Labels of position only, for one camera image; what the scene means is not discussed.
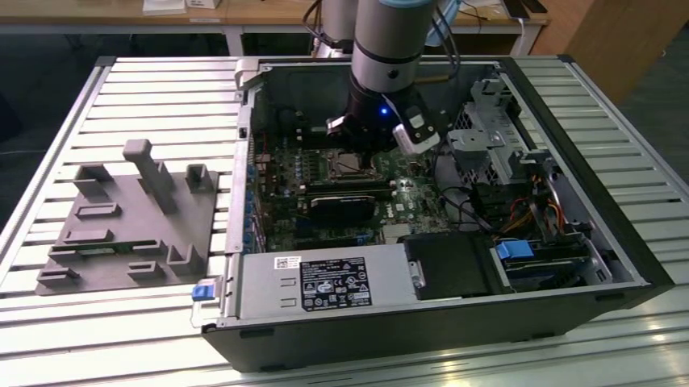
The green RAM stick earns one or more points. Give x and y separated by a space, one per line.
102 250

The black graphics card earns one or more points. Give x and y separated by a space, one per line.
342 211

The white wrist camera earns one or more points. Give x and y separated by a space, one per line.
417 131

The small white box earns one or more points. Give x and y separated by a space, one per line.
203 3

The silver power supply unit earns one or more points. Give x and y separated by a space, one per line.
269 290

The metal drive cage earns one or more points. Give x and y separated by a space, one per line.
485 141

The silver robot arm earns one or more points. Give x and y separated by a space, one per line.
388 60

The silver CPU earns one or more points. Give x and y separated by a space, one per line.
348 165

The wooden desk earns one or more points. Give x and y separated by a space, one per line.
107 20

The green motherboard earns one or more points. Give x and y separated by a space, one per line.
414 201

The blue case latch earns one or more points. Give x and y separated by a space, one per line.
202 292

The black RAM slot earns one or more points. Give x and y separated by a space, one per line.
345 185
350 192

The grey parts rack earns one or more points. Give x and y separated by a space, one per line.
129 225

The wooden cabinet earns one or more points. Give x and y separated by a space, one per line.
619 40

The black hard disk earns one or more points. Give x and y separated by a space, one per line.
544 274

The black heatsink block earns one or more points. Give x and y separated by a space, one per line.
313 137

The black flat strip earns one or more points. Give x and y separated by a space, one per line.
525 8

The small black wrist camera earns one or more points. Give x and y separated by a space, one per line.
334 127

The small silver heatsink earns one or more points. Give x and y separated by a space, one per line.
397 233

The black plastic shroud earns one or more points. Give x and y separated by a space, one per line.
452 262

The CPU socket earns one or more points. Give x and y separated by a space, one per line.
329 176

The black open PC case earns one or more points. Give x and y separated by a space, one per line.
377 342

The blue disk carrier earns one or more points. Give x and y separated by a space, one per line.
515 250

